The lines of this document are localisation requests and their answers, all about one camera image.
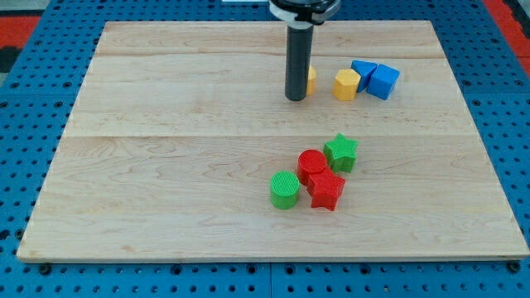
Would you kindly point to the wooden board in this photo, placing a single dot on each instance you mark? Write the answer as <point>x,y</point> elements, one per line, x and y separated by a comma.
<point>178,128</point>

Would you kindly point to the red cylinder block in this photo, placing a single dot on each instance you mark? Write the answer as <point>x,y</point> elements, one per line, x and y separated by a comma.
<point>310,162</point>

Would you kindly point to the yellow heart block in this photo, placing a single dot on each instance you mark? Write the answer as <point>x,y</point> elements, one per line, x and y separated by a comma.
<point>311,81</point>

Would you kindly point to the yellow hexagon block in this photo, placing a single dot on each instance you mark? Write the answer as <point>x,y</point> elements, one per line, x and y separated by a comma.
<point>346,84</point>

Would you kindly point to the blue cube block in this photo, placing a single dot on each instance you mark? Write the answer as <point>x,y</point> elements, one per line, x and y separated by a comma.
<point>382,81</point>

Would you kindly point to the green star block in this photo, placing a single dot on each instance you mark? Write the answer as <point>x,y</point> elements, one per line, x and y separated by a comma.
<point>340,153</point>

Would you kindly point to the green cylinder block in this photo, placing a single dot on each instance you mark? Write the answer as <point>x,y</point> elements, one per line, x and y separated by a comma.
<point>284,189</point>

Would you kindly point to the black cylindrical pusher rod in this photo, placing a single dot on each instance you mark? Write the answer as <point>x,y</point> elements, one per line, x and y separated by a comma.
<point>298,55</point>

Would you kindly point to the red star block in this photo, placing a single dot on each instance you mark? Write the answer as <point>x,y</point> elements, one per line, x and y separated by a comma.
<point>325,188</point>

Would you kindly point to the blue triangular block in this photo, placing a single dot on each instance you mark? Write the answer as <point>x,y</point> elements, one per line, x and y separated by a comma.
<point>365,70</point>

